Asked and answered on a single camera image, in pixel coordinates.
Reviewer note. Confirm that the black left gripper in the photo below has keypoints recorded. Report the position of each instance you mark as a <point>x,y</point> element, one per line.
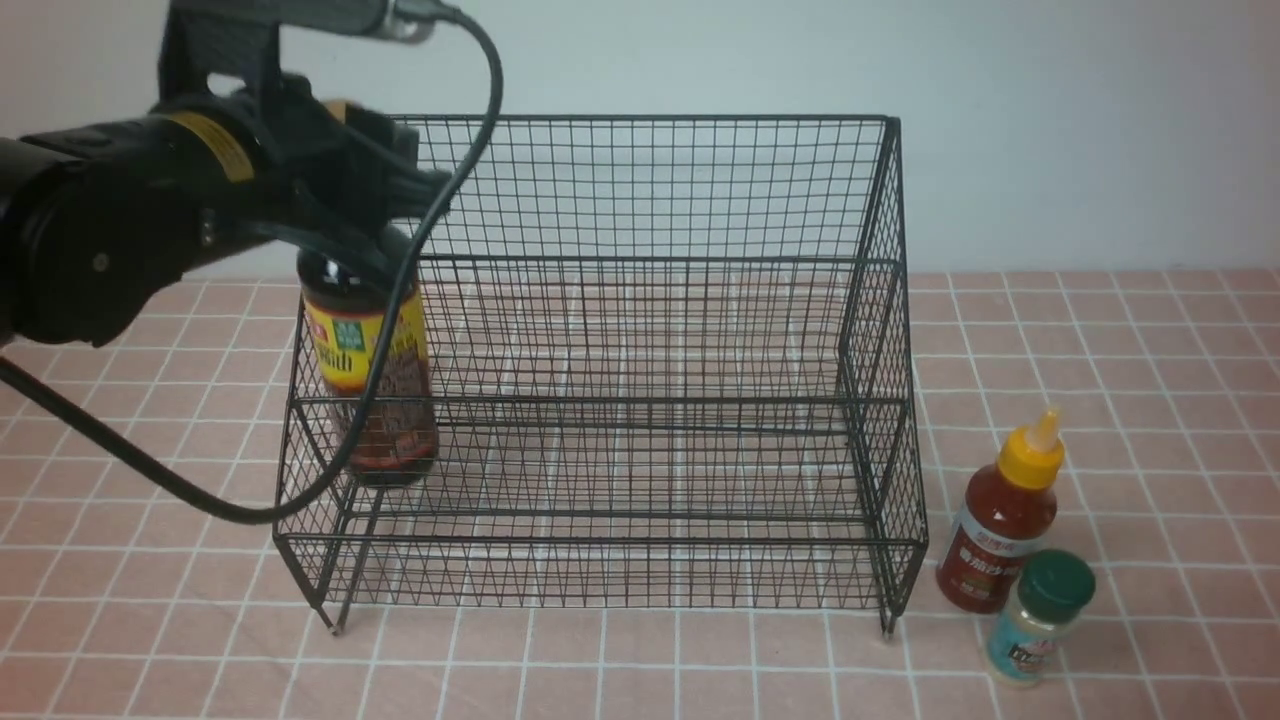
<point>328,177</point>

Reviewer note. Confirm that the red chili sauce bottle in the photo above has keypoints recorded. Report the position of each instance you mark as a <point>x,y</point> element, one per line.
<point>1008,507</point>

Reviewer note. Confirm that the green-capped seasoning jar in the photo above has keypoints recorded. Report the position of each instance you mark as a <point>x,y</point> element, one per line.
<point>1051,592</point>

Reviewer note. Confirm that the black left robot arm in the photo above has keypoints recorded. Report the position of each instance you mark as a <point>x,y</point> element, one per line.
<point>236,153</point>

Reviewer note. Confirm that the black wire shelf rack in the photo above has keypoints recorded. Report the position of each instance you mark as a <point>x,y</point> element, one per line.
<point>671,368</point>

